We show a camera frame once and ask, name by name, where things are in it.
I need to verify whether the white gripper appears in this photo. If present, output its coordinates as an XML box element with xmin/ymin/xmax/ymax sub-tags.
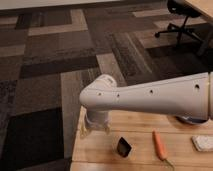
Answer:
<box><xmin>80</xmin><ymin>110</ymin><xmax>110</xmax><ymax>138</ymax></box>

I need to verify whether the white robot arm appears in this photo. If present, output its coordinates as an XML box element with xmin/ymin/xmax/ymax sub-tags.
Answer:
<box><xmin>79</xmin><ymin>72</ymin><xmax>213</xmax><ymax>137</ymax></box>

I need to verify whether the black eraser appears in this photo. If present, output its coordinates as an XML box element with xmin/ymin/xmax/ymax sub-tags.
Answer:
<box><xmin>117</xmin><ymin>137</ymin><xmax>132</xmax><ymax>157</ymax></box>

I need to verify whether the orange carrot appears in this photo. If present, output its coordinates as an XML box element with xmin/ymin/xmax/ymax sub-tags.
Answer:
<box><xmin>152</xmin><ymin>131</ymin><xmax>175</xmax><ymax>171</ymax></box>

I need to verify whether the blue rimmed bowl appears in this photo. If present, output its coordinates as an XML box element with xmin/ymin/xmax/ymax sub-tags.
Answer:
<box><xmin>176</xmin><ymin>116</ymin><xmax>208</xmax><ymax>125</ymax></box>

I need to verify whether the white sponge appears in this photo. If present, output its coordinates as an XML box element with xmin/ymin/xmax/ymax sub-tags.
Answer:
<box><xmin>192</xmin><ymin>135</ymin><xmax>213</xmax><ymax>151</ymax></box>

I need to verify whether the black office chair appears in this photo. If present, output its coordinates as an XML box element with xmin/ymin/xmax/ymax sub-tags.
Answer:
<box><xmin>154</xmin><ymin>0</ymin><xmax>205</xmax><ymax>47</ymax></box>

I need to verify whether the wooden desk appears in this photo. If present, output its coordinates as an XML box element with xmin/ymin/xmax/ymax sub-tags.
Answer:
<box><xmin>185</xmin><ymin>0</ymin><xmax>213</xmax><ymax>57</ymax></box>

